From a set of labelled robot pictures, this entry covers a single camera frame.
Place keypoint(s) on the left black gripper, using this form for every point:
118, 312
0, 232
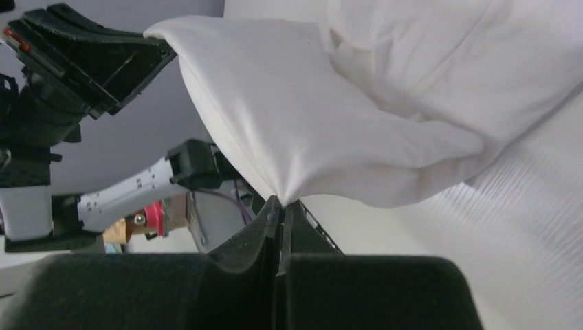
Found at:
73, 68

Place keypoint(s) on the white t shirt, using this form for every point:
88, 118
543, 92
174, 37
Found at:
401, 101

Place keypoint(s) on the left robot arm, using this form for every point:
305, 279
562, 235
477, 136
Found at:
56, 195

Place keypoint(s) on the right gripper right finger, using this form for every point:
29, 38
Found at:
300, 233

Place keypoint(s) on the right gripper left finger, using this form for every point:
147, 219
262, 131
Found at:
252, 248

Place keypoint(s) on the pink and tan clutter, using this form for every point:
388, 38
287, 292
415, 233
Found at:
153, 221

